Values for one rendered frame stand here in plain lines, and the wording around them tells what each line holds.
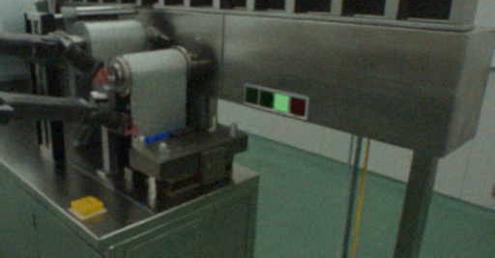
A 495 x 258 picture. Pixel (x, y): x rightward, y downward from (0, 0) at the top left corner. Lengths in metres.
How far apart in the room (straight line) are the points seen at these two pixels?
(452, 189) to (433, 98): 2.66
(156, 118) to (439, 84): 0.86
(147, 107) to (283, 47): 0.48
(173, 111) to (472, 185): 2.67
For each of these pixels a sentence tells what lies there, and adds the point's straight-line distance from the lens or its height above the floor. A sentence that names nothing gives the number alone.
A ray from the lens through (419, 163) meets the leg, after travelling 1.43.
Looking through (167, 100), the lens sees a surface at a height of 1.15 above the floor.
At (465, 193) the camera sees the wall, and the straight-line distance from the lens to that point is 3.81.
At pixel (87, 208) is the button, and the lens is 1.31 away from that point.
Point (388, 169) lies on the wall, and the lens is 3.97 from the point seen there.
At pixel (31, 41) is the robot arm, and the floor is 1.39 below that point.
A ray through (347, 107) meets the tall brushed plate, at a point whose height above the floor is 1.21.
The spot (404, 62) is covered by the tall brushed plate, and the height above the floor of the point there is 1.36.
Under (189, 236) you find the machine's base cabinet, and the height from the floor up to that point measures 0.78.
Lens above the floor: 1.53
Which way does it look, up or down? 18 degrees down
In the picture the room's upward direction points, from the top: straight up
